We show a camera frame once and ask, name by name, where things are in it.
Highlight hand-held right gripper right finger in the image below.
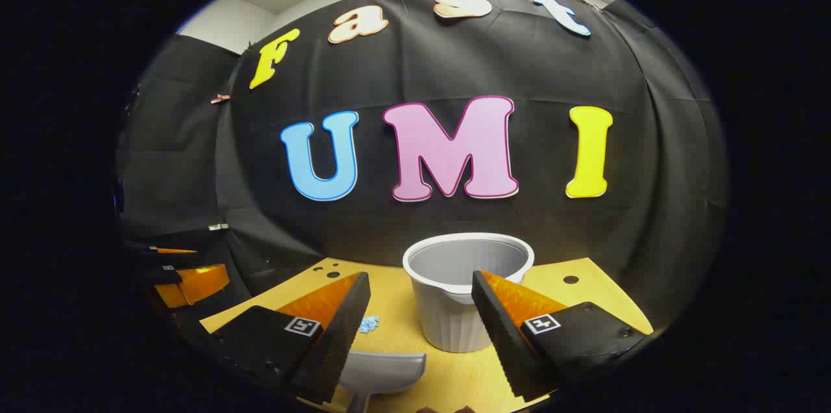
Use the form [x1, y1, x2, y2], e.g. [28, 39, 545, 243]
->
[471, 269, 651, 402]

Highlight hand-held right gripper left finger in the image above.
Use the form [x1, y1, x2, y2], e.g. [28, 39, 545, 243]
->
[208, 271, 371, 405]

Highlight white ribbed garbage bin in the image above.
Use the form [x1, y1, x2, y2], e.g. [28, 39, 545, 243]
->
[402, 232, 536, 354]

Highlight grey plastic dustpan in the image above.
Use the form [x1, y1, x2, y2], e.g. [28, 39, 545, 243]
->
[336, 351, 428, 413]

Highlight wooden desktop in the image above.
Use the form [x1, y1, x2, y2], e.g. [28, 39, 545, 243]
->
[198, 257, 654, 413]

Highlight black backdrop cloth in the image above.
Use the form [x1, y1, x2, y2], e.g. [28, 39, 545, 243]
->
[116, 0, 729, 336]

